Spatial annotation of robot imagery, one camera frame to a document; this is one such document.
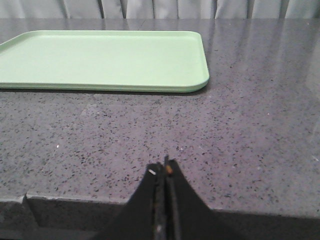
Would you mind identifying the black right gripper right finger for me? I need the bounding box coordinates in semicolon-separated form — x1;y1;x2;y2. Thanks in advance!
164;156;220;240

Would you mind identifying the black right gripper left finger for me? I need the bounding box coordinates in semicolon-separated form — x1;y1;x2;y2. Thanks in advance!
96;163;165;240

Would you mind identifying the light green plastic tray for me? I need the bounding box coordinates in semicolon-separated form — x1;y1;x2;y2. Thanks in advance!
0;30;210;93

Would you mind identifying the grey pleated curtain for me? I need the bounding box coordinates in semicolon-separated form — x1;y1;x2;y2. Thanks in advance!
0;0;320;19

